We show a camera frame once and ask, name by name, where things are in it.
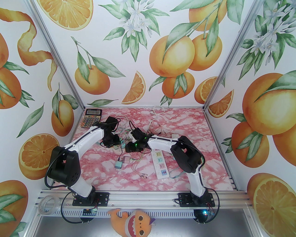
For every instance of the white power strip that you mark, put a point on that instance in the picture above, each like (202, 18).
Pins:
(165, 177)

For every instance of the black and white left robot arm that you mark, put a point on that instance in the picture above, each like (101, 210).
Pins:
(90, 136)

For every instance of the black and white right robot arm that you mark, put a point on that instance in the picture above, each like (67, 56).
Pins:
(185, 157)

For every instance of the black and gold calculator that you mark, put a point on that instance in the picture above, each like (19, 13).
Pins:
(91, 115)

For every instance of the orange plush toy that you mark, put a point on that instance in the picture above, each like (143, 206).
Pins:
(136, 222)

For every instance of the small controller board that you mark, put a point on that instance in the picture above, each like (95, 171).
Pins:
(208, 212)
(90, 212)

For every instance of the clear tape roll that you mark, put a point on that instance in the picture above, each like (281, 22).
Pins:
(41, 204)

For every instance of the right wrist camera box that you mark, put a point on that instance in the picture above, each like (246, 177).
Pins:
(137, 132)

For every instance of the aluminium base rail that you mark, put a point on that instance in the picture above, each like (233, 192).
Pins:
(143, 196)

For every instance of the aluminium frame post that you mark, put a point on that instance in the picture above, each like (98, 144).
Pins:
(234, 55)
(56, 55)

